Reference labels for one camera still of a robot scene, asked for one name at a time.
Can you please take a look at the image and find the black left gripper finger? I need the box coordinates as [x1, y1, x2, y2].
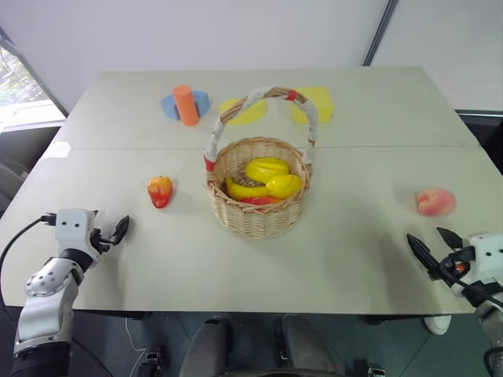
[111, 214, 131, 244]

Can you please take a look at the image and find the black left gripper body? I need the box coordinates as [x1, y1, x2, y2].
[89, 229, 119, 254]

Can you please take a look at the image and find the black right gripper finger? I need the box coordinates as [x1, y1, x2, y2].
[406, 233, 441, 280]
[436, 226, 464, 251]

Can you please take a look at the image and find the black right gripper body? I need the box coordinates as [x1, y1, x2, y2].
[433, 247, 473, 287]

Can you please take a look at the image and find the red orange fruit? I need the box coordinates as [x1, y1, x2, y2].
[238, 196, 285, 206]

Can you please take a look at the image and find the yellow star fruit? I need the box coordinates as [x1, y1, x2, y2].
[244, 157, 292, 182]

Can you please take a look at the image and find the pink peach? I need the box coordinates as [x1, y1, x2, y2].
[416, 187, 457, 218]

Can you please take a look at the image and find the red yellow strawberry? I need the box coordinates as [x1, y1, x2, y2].
[147, 175, 174, 210]

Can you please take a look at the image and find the white round object under table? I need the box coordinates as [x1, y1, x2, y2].
[423, 313, 453, 336]

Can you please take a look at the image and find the black furniture beside table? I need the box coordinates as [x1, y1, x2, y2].
[454, 108, 503, 178]

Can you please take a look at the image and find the yellow banana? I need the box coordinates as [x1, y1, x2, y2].
[225, 176, 273, 201]

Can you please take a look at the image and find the blue foam block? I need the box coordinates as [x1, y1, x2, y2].
[160, 90, 211, 119]

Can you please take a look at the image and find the orange foam cylinder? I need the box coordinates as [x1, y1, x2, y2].
[172, 84, 200, 128]

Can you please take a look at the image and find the dark rounded shape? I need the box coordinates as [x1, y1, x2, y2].
[182, 316, 233, 377]

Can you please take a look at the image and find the yellow half-round foam block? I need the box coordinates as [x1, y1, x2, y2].
[218, 97, 269, 126]

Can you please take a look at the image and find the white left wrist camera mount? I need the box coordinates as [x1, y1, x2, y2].
[53, 209, 100, 261]

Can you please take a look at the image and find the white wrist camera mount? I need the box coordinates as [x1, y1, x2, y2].
[53, 209, 100, 261]
[468, 232, 503, 284]

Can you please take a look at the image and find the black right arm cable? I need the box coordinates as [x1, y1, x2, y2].
[450, 273, 503, 306]

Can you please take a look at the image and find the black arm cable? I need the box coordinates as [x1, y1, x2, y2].
[450, 273, 503, 306]
[0, 214, 57, 315]

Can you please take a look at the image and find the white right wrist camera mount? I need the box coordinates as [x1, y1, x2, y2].
[468, 232, 503, 284]

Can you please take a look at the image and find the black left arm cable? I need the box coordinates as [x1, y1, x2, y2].
[0, 214, 57, 315]

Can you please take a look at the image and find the white floor cable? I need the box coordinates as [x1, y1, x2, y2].
[124, 315, 147, 355]

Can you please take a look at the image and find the wicker basket with handle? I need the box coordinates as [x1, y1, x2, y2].
[202, 84, 318, 240]

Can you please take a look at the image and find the dark window frame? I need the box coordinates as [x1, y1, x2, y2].
[0, 25, 70, 134]

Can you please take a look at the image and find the dark wall strip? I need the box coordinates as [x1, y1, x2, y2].
[362, 0, 398, 67]

